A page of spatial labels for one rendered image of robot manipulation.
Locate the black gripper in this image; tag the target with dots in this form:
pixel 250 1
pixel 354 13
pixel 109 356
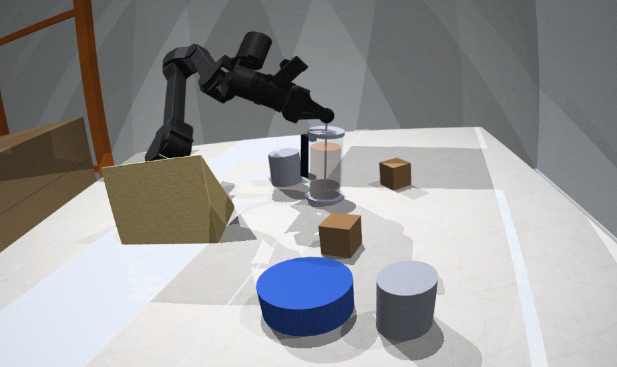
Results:
pixel 295 104

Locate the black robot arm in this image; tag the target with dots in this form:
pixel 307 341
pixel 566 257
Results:
pixel 174 138

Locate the glass french press coffee maker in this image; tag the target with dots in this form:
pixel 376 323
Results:
pixel 321 162

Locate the blue cylinder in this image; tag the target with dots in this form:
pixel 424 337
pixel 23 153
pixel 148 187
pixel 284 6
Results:
pixel 306 296

